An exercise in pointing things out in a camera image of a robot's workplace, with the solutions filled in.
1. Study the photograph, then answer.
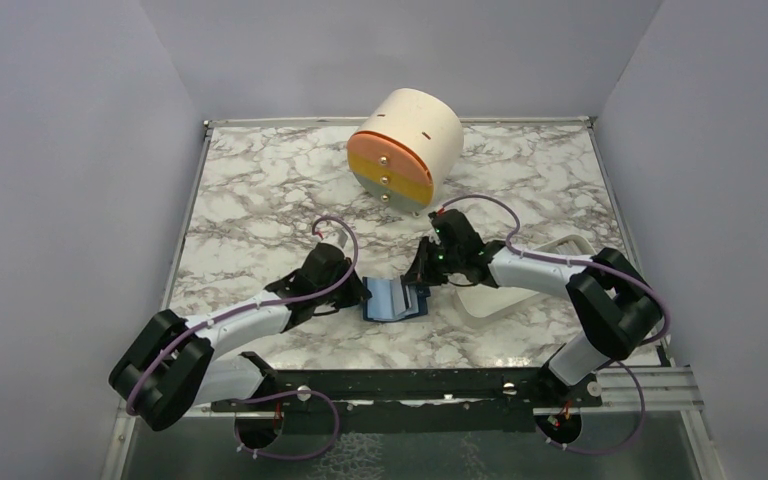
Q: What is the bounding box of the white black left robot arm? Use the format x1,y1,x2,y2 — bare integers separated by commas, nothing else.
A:
108,242,372,431

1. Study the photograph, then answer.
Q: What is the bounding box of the blue card holder wallet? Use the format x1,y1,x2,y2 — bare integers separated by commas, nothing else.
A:
362,277,431,323

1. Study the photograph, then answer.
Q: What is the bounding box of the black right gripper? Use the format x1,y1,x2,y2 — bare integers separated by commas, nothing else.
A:
401,236,462,287

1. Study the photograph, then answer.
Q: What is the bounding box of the black metal base rail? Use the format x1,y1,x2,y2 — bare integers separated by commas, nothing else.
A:
210,367,602,434

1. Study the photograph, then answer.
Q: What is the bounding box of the round beige drawer cabinet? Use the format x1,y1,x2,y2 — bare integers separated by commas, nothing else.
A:
346,88,465,213

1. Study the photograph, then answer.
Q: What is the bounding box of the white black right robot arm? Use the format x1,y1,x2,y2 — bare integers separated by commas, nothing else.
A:
401,209,667,407

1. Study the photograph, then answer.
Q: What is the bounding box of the stack of white cards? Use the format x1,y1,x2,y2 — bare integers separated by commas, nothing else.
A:
550,235,595,256

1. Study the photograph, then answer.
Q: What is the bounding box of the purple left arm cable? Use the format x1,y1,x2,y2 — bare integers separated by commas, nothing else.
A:
124,215,361,419

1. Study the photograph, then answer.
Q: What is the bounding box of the white rectangular plastic tray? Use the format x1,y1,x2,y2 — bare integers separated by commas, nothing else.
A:
451,233,597,326

